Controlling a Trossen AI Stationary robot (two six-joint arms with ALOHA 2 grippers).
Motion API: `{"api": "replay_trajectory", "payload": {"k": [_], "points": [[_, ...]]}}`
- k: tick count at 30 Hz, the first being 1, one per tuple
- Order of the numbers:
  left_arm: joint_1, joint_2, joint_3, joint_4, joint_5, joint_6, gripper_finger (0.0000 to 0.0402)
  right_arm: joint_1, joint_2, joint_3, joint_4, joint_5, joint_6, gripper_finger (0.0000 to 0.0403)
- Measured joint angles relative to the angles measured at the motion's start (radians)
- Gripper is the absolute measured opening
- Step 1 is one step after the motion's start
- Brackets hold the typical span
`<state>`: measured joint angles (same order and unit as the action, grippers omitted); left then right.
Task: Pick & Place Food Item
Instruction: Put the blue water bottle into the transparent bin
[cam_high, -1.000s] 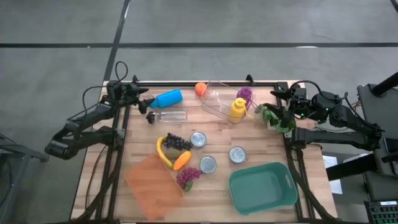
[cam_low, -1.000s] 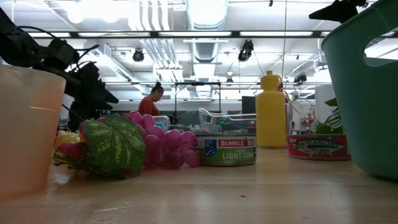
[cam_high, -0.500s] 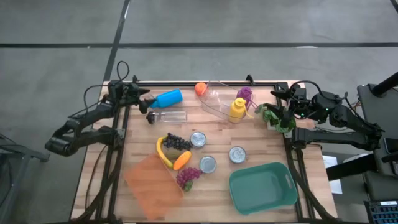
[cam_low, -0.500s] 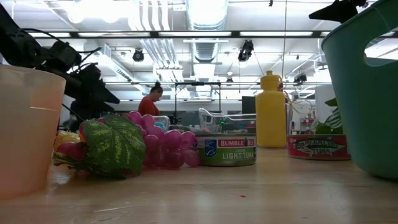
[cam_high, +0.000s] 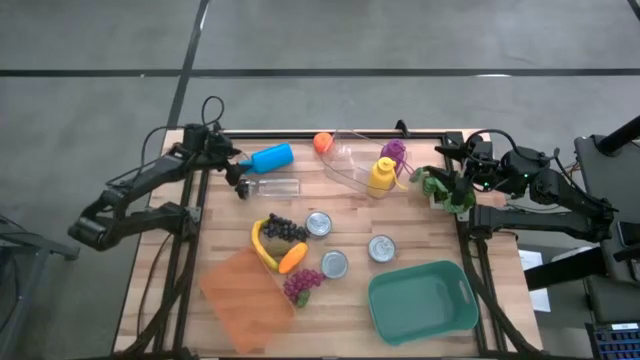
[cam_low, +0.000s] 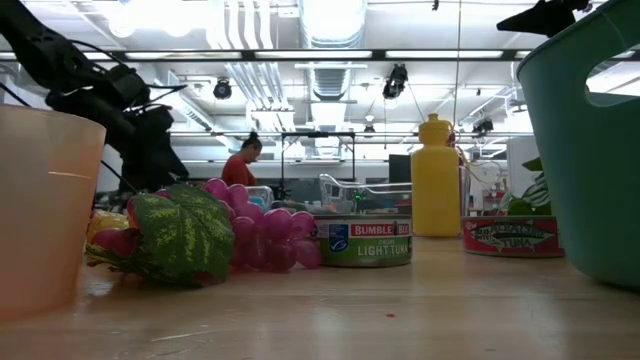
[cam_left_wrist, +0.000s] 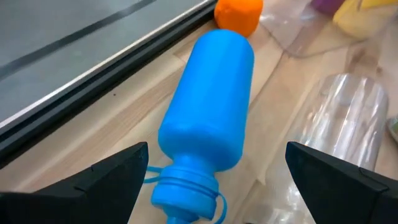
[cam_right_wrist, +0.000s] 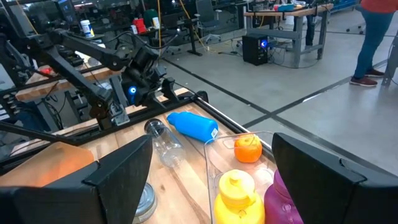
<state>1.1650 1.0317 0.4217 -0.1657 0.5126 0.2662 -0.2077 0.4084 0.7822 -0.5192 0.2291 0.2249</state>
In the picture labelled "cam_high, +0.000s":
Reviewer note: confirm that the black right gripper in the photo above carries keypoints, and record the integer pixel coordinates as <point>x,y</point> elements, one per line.
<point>482,172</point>

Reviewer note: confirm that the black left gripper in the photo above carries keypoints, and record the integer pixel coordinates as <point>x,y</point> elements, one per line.
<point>212,147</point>

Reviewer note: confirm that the blue plastic bottle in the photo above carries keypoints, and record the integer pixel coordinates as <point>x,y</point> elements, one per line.
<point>270,158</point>

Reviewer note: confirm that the purple plastic bottle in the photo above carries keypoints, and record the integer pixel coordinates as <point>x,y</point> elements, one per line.
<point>393,150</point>

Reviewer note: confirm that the yellow plastic bottle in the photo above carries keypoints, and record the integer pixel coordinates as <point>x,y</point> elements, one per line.
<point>381,175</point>

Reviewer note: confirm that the toy yellow banana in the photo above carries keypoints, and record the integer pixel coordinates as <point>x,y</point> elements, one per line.
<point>260,247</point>

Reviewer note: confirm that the toy orange fruit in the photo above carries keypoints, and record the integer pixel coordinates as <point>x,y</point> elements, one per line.
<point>323,143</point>

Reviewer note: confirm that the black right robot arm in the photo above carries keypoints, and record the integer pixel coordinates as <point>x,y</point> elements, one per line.
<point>540,220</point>

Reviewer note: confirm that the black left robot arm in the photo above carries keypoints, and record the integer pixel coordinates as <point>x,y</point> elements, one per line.
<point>150,172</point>

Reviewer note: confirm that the tin can white food label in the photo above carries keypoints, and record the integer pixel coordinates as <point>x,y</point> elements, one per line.
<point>319,224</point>

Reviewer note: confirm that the green artificial plant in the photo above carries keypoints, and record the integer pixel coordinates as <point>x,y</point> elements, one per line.
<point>432,187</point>

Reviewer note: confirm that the toy dark grapes bunch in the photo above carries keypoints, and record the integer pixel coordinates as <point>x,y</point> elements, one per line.
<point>282,229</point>

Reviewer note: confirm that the toy brown kiwi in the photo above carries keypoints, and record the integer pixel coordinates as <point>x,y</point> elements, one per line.
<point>277,248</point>

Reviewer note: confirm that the clear plastic bin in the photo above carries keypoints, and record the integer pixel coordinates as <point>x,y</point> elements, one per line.
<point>350,165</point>

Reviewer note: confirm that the tin can red tuna label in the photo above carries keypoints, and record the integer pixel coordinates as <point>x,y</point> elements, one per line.
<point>382,249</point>

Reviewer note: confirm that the toy red grapes bunch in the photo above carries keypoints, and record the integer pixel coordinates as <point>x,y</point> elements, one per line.
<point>302,282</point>

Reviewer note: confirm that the tin can green tuna label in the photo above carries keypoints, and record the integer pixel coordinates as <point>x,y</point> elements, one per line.
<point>334,264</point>

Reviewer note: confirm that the teal plastic basket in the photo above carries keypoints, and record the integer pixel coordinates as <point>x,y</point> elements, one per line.
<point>422,302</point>

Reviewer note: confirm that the black beam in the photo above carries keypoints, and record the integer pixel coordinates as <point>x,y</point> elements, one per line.
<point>565,270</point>

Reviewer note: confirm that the black pole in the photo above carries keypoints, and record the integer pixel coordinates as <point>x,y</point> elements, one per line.
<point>622,135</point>

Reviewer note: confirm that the black smartphone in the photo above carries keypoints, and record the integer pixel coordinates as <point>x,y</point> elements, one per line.
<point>631,234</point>

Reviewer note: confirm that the grey metal stand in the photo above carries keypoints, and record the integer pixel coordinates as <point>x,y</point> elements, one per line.
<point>40,244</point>

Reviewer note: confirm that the black backlit keyboard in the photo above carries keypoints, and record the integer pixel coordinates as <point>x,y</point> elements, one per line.
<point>617,345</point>

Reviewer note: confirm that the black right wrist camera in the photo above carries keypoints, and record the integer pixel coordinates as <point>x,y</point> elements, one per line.
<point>480,150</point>

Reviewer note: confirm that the black aluminium rig frame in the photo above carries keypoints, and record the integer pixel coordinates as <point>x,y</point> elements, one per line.
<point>325,134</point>

